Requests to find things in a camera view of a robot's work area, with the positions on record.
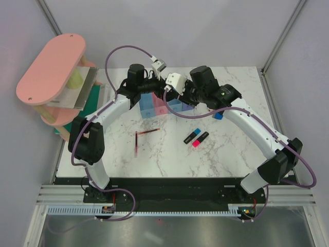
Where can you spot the left aluminium frame post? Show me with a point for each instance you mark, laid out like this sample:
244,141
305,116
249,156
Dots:
49,17

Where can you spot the white cable duct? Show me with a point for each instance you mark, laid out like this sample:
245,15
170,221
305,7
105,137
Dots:
98,210

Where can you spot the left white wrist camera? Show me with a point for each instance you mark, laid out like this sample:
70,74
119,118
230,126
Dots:
158,65

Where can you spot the red pen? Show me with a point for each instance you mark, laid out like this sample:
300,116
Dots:
136,144

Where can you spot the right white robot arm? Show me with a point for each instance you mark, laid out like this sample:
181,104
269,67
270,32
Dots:
281,153

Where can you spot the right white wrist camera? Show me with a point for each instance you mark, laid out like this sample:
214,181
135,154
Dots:
176,82

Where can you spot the pink wooden shelf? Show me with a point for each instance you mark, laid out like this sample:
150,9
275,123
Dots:
58,82

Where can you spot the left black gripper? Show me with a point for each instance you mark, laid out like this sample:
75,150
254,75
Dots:
160,84

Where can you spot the blue eraser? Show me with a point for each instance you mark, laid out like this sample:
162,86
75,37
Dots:
218,116

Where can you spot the blue cap highlighter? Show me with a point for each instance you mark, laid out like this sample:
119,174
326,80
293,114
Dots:
192,135

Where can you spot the right aluminium frame post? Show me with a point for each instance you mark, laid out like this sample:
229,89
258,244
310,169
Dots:
283,35

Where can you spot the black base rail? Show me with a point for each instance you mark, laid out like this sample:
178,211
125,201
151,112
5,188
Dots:
179,195

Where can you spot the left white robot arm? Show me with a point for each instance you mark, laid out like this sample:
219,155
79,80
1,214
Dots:
86,142

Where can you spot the pink bin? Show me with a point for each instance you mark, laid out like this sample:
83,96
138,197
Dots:
159,106

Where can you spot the pink cap highlighter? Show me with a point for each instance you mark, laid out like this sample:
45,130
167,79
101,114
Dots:
200,139

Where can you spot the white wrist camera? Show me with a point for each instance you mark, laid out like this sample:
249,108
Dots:
176,82
158,65

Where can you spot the light blue bin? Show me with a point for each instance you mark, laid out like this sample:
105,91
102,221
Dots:
146,105

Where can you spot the purple bin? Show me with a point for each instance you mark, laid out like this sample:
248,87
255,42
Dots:
186,107

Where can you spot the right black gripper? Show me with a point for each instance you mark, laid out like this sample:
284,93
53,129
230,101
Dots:
188,83

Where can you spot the dark red pencil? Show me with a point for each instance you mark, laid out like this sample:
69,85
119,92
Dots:
148,131

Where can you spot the aluminium frame post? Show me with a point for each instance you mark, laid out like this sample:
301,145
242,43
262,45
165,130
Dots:
49,17
283,35

